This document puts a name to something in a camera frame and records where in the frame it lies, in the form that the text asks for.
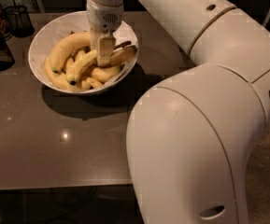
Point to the white bowl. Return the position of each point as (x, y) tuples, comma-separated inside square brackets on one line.
[(69, 24)]

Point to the top yellow banana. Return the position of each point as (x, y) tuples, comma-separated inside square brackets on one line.
[(65, 47)]

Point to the bottom left yellow banana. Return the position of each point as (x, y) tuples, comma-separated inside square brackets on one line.
[(60, 82)]

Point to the small bottom yellow banana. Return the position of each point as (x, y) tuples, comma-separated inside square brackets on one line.
[(91, 81)]

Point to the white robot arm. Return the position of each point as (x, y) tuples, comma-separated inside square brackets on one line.
[(190, 136)]

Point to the lower right yellow banana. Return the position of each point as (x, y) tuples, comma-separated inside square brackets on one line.
[(102, 74)]

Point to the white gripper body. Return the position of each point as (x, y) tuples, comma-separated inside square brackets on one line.
[(104, 18)]

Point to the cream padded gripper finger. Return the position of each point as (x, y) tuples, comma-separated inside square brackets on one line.
[(105, 46)]

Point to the black mesh pen cup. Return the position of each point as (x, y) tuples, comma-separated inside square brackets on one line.
[(19, 21)]

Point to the long yellow banana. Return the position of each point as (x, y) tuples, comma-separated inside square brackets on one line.
[(75, 70)]

